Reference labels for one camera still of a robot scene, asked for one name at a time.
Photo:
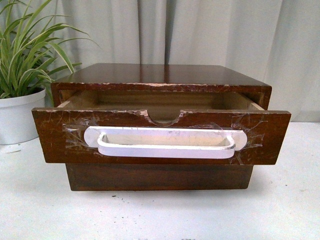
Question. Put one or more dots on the wooden drawer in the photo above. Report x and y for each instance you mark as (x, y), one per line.
(157, 177)
(61, 129)

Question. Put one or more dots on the white drawer handle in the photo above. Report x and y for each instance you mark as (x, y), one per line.
(153, 142)

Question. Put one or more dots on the dark wooden drawer cabinet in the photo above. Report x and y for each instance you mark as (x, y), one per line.
(163, 78)

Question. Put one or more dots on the grey backdrop curtain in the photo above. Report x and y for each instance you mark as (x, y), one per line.
(274, 41)

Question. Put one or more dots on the white plant pot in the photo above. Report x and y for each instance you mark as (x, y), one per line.
(16, 120)

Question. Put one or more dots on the green striped spider plant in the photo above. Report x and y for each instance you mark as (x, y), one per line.
(30, 53)

